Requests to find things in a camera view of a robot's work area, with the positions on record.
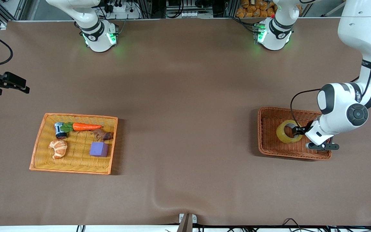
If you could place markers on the toy croissant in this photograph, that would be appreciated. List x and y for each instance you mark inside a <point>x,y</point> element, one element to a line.
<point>58,149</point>

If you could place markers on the brown toy animal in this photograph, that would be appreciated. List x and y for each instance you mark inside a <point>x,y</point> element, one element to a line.
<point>103,135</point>

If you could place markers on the white power strip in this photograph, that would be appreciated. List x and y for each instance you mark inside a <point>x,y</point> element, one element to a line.
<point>124,11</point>

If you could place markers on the aluminium frame profile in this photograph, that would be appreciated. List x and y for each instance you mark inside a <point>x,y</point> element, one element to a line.
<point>8,9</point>

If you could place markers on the clear yellowish tape roll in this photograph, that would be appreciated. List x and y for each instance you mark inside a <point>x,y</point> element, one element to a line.
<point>282,135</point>

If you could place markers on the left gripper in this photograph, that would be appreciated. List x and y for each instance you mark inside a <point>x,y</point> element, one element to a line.
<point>308,126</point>

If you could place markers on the purple block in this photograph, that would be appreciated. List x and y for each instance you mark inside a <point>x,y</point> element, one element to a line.
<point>98,150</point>

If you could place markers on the yellow wicker tray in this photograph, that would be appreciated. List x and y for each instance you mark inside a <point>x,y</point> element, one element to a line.
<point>76,166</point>

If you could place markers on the metal table bracket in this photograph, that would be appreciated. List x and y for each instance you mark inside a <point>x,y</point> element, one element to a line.
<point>187,222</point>

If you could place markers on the brown wicker basket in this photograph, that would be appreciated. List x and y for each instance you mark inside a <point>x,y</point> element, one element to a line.
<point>269,145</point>

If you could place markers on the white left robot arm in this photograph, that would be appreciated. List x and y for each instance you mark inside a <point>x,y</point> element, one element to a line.
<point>356,29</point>

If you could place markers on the brown table cover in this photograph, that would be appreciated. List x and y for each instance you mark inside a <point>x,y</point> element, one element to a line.
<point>217,180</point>

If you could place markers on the pile of orange buns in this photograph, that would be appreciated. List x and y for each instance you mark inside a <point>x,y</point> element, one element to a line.
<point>253,8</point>

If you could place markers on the white terminal block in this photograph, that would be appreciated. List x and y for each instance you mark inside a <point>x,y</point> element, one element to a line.
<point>192,14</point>

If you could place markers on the orange toy carrot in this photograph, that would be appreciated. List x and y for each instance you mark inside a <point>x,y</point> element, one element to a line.
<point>85,127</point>

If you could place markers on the small blue can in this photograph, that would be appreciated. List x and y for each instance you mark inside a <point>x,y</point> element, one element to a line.
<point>60,130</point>

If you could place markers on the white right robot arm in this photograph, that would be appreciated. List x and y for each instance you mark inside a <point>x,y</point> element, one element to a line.
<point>100,35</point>

